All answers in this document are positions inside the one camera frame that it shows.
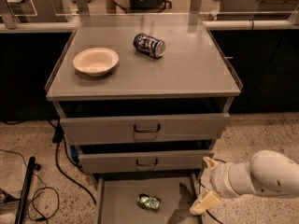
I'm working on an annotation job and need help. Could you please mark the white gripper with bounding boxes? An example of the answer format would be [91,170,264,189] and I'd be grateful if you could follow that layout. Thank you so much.
[190,156,237,216]

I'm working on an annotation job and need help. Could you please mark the crushed green can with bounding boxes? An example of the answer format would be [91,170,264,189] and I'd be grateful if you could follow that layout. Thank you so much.
[136,193,162,212]

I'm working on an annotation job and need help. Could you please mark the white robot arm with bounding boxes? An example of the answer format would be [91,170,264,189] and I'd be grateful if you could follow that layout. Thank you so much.
[190,150,299,216]

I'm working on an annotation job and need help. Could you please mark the top grey drawer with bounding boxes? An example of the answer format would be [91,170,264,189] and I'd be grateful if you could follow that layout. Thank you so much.
[54,98,229,145]

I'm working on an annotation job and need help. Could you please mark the grey drawer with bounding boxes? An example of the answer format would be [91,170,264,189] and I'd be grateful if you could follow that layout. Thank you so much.
[93,171,203,224]
[78,141,213,174]
[54,98,229,145]

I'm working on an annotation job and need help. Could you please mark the middle grey drawer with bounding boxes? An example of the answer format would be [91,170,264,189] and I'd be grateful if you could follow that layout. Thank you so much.
[78,141,213,174]

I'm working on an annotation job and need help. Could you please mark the bottom grey drawer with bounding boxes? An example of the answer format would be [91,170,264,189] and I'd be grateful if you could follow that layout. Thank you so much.
[93,171,203,224]

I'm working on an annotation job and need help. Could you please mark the grey drawer cabinet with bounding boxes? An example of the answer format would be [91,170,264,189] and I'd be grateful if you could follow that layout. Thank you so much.
[44,12,244,224]

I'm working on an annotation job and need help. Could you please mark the blue soda can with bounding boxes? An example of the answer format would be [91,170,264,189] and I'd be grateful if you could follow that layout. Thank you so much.
[133,33,165,59]

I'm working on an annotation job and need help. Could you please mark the white bowl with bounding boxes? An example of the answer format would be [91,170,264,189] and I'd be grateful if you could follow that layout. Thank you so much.
[73,48,119,77]

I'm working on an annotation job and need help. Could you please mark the black pole on floor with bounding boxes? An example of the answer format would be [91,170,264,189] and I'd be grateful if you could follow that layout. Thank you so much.
[14,156,36,224]

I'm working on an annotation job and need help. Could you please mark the clear acrylic barrier panel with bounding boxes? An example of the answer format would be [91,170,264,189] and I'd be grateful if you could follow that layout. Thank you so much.
[1,0,298,29]

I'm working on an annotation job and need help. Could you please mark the black cable loop right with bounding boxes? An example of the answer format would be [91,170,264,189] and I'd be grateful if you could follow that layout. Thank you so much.
[199,158,228,224]

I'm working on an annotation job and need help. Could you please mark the thick black floor cable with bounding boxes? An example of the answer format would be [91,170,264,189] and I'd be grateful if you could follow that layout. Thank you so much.
[46,119,97,205]

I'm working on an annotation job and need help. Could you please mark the thin black floor cable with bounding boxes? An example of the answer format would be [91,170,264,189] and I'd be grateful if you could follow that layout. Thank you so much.
[0,148,61,224]

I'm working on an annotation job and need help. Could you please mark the white counter rail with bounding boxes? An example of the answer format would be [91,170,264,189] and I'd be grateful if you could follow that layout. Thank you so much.
[0,20,299,33]

